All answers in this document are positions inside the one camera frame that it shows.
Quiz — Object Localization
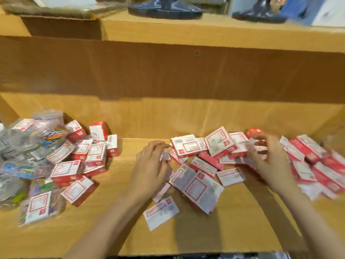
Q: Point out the person's left hand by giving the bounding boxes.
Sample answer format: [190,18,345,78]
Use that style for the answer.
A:
[126,140,173,203]

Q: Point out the person's right hand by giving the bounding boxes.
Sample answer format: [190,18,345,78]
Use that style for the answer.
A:
[246,133,297,196]

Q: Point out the person's left forearm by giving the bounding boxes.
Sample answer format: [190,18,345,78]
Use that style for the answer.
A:
[63,186,153,259]

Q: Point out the person's right forearm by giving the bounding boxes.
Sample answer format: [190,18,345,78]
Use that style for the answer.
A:
[278,183,345,259]

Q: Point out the pile of red white cartons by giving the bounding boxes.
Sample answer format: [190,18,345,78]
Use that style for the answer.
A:
[143,126,345,231]
[46,120,119,208]

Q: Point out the large brown cardboard box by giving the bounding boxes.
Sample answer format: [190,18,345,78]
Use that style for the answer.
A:
[0,8,345,259]

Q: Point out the heap of clear clip containers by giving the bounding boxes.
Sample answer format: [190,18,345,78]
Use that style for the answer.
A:
[0,109,69,227]

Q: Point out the dark blue plastic-wrapped item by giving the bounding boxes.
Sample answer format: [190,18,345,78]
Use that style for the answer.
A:
[128,0,203,20]
[232,0,288,24]

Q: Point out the blue bag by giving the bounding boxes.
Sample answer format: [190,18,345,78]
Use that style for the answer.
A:
[280,0,327,26]

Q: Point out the brown cardboard sheet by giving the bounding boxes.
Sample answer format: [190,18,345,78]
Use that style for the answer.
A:
[0,0,128,20]

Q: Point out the white flat box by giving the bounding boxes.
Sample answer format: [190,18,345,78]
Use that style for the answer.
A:
[30,0,98,8]

